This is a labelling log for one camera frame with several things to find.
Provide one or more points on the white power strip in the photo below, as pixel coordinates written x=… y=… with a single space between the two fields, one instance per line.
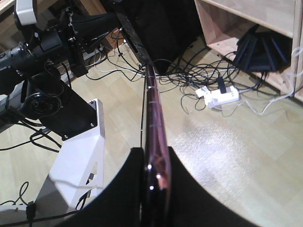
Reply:
x=216 y=98

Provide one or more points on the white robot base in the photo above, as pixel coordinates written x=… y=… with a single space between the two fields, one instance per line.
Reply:
x=77 y=172

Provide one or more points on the low wooden shelf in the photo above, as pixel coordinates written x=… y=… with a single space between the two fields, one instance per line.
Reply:
x=258 y=36

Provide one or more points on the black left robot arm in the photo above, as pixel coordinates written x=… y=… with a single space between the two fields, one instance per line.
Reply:
x=29 y=77

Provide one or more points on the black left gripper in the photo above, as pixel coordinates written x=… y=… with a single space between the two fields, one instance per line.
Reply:
x=66 y=37

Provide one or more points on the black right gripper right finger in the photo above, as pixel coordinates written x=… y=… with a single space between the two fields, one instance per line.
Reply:
x=192 y=206

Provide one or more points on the black computer tower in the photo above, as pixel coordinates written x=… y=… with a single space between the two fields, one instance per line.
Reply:
x=158 y=31

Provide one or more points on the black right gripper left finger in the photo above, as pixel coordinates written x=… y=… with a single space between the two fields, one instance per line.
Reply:
x=119 y=203

